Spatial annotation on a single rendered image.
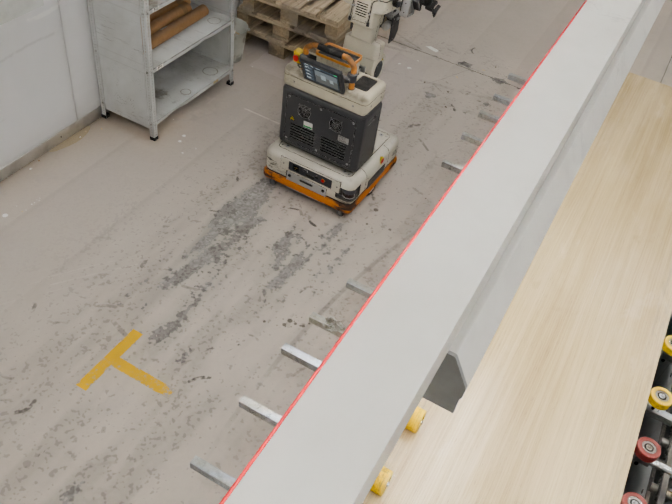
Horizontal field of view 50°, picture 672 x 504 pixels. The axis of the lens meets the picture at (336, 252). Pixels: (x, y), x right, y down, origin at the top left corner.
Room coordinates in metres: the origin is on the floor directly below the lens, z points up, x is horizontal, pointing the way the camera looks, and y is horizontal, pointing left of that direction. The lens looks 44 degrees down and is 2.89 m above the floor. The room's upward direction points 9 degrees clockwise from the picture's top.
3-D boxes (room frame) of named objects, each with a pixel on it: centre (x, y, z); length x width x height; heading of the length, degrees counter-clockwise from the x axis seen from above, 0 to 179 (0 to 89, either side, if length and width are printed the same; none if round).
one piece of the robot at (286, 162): (3.34, 0.23, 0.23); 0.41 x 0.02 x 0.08; 67
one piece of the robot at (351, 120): (3.56, 0.15, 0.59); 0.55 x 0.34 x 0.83; 67
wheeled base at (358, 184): (3.64, 0.12, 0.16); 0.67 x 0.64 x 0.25; 157
